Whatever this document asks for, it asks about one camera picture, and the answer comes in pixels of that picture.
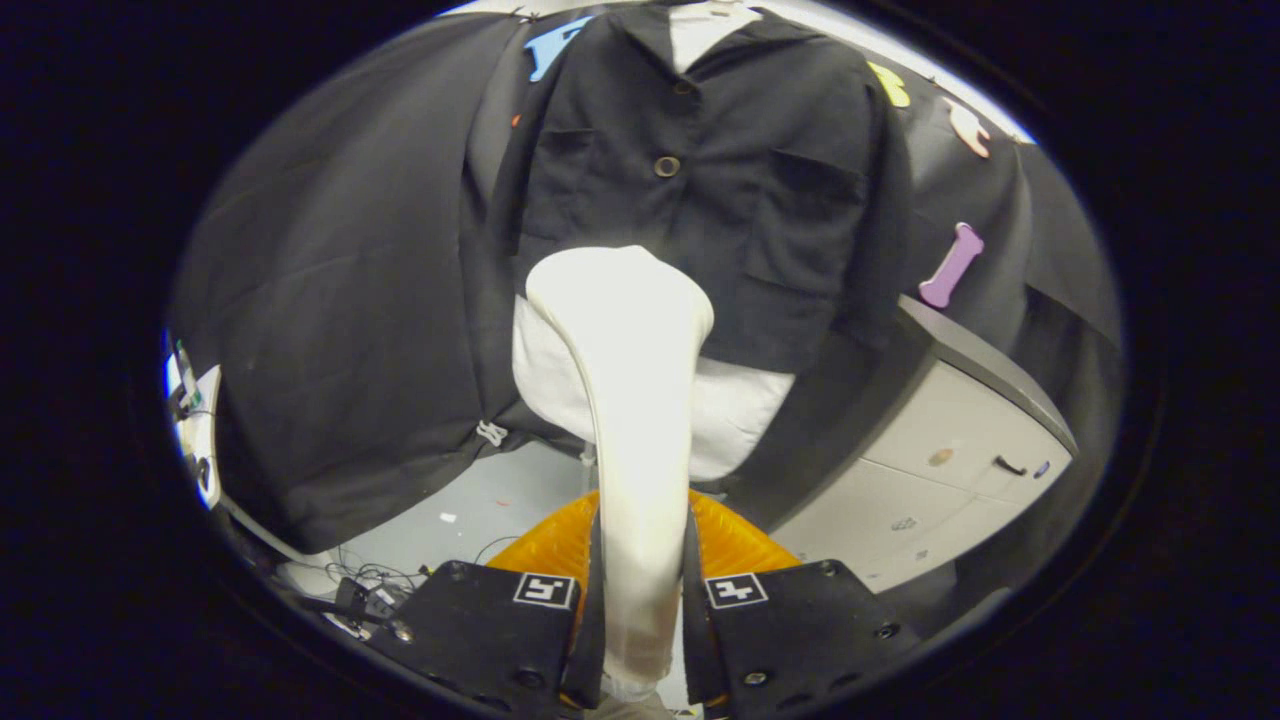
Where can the grey cabinet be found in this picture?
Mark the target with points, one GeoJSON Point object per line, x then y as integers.
{"type": "Point", "coordinates": [950, 420]}

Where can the white equipment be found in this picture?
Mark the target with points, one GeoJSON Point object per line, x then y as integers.
{"type": "Point", "coordinates": [205, 420]}

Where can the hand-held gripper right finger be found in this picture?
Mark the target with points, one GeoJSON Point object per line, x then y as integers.
{"type": "Point", "coordinates": [700, 640]}

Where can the white shirt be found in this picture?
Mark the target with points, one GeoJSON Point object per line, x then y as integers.
{"type": "Point", "coordinates": [740, 410]}

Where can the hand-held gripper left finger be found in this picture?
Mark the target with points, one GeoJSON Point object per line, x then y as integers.
{"type": "Point", "coordinates": [590, 640]}

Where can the black suit jacket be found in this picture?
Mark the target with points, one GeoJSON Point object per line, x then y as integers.
{"type": "Point", "coordinates": [760, 200]}

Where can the black backdrop cloth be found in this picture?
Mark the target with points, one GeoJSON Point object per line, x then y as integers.
{"type": "Point", "coordinates": [340, 300]}

